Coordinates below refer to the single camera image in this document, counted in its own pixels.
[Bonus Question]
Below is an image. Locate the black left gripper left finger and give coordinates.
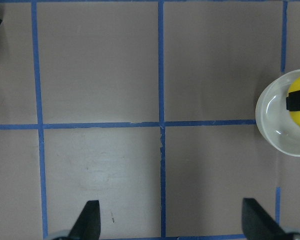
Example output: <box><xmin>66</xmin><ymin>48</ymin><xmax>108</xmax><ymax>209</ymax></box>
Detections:
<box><xmin>67</xmin><ymin>200</ymin><xmax>101</xmax><ymax>238</ymax></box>

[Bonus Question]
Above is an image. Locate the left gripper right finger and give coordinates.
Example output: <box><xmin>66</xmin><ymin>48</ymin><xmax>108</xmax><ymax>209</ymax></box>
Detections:
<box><xmin>286</xmin><ymin>90</ymin><xmax>300</xmax><ymax>111</ymax></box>

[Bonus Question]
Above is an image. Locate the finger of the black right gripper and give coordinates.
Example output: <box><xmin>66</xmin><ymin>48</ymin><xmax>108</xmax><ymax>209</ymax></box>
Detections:
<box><xmin>241</xmin><ymin>198</ymin><xmax>286</xmax><ymax>238</ymax></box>

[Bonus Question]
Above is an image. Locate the cream bowl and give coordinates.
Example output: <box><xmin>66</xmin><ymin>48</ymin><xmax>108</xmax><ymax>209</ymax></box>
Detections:
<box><xmin>255</xmin><ymin>69</ymin><xmax>300</xmax><ymax>157</ymax></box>

